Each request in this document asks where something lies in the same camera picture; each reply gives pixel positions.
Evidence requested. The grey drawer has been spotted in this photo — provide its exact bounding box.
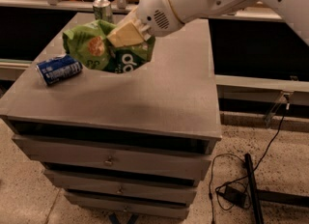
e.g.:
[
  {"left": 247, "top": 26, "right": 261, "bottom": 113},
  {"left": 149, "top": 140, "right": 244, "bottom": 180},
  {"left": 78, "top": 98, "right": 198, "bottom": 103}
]
[
  {"left": 13, "top": 135, "right": 210, "bottom": 181},
  {"left": 43, "top": 170, "right": 196, "bottom": 206},
  {"left": 65, "top": 191, "right": 189, "bottom": 219}
]

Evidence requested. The black floor bar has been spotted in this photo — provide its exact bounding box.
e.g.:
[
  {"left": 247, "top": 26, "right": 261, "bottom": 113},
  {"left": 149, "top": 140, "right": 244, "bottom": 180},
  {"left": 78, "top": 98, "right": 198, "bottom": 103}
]
[{"left": 244, "top": 154, "right": 264, "bottom": 224}]

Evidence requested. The blue pepsi can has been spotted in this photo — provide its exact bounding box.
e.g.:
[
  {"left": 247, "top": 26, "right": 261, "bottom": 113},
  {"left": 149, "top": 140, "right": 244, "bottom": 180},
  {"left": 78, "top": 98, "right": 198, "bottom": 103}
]
[{"left": 36, "top": 55, "right": 83, "bottom": 86}]

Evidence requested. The black power cable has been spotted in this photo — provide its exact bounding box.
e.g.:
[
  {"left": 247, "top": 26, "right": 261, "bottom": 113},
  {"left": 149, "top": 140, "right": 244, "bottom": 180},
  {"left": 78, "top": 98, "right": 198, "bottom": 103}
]
[{"left": 208, "top": 101, "right": 290, "bottom": 224}]

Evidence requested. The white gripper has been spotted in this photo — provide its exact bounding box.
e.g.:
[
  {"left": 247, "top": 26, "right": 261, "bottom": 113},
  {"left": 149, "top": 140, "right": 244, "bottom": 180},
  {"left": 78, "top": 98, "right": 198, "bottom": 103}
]
[{"left": 106, "top": 0, "right": 193, "bottom": 47}]

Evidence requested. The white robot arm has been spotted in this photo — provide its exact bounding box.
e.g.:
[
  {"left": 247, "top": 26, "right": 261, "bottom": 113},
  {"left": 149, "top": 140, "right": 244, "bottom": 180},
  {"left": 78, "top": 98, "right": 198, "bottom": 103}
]
[{"left": 107, "top": 0, "right": 309, "bottom": 47}]

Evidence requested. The black power adapter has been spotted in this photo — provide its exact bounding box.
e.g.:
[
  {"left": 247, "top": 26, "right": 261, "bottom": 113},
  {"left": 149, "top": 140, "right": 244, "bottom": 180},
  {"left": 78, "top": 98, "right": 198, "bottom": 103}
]
[{"left": 223, "top": 186, "right": 246, "bottom": 208}]

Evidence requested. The grey drawer cabinet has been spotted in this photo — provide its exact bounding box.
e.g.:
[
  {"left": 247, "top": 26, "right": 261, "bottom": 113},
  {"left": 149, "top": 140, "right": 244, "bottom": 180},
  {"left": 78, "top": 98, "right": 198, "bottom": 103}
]
[{"left": 1, "top": 19, "right": 221, "bottom": 208}]

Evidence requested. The green rice chip bag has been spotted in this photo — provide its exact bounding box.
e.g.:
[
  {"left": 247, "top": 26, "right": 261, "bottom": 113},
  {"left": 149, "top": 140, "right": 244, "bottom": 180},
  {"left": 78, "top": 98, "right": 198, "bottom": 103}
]
[{"left": 62, "top": 20, "right": 155, "bottom": 73}]

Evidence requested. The green soda can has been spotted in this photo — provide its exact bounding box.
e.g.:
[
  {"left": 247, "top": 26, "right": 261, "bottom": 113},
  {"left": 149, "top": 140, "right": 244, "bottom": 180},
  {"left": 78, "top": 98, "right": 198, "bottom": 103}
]
[{"left": 93, "top": 0, "right": 113, "bottom": 23}]

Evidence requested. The middle grey drawer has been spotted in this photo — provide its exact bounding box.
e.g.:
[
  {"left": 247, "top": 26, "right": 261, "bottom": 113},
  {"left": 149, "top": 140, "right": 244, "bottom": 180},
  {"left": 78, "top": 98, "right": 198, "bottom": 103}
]
[{"left": 43, "top": 170, "right": 196, "bottom": 206}]

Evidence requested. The top grey drawer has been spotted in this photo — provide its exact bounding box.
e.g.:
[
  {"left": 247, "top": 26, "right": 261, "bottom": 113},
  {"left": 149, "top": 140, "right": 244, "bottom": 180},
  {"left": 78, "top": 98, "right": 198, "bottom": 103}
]
[{"left": 13, "top": 135, "right": 210, "bottom": 181}]

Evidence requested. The bottom grey drawer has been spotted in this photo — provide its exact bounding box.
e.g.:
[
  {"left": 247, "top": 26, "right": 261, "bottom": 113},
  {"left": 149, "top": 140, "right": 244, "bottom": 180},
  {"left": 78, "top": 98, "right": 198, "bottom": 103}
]
[{"left": 65, "top": 191, "right": 189, "bottom": 219}]

